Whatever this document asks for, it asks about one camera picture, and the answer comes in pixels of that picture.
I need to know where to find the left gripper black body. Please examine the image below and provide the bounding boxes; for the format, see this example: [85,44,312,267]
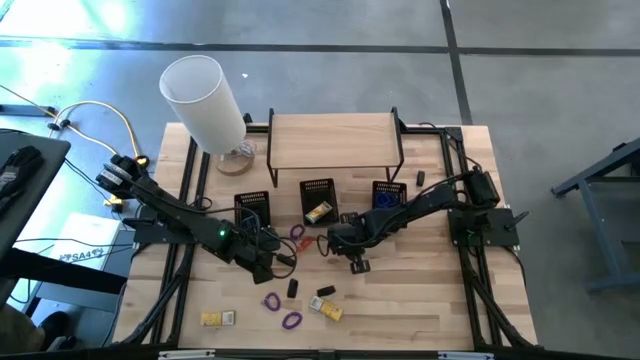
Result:
[234,234,281,269]

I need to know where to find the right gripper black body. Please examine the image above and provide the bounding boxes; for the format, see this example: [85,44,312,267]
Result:
[327,219,376,257]

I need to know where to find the yellow crayon box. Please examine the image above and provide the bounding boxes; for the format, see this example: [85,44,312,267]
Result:
[200,310,237,328]
[308,295,345,323]
[304,200,335,225]

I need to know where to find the blue spiral coil wristband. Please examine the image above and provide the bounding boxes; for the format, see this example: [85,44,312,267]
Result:
[374,191,400,210]

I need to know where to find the black slatted plastic basket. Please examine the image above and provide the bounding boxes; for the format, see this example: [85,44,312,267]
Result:
[233,190,273,241]
[371,180,408,214]
[299,178,340,227]

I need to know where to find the wooden shelf black metal legs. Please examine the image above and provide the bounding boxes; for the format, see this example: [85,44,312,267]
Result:
[266,106,405,189]

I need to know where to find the white shade table lamp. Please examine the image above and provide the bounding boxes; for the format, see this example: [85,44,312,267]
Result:
[158,54,258,177]

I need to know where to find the white cardboard box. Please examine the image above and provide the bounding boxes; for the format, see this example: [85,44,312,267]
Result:
[47,212,134,266]

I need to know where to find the dark grey side table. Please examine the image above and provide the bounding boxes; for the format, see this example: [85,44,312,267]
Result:
[0,128,72,261]

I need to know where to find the blue-grey metal cart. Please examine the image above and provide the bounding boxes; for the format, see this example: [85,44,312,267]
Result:
[551,137,640,294]

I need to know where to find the person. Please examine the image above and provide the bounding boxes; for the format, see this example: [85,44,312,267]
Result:
[0,299,71,354]

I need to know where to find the black device on side table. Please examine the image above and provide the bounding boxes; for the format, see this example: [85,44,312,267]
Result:
[0,144,45,204]

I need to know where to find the black floor power strip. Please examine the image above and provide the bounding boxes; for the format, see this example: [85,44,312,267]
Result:
[0,103,57,117]

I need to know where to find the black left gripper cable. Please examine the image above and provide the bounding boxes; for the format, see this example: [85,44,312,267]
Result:
[238,205,300,281]

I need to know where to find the silver aluminium bracket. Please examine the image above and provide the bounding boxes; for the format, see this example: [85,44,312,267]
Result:
[438,351,495,360]
[158,349,216,360]

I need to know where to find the black aluminium rig frame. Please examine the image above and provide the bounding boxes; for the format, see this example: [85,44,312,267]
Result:
[112,112,539,360]

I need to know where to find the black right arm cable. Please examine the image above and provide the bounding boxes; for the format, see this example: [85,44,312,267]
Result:
[417,121,484,174]

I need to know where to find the yellow cable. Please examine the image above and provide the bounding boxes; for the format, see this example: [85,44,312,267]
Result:
[0,83,151,209]

